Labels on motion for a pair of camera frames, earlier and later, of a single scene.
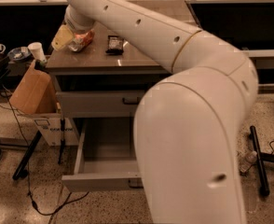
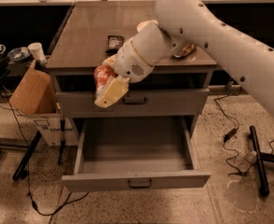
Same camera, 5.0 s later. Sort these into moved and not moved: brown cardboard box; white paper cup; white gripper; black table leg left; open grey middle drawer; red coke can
Moved: red coke can; white gripper
Not moved: black table leg left; open grey middle drawer; white paper cup; brown cardboard box
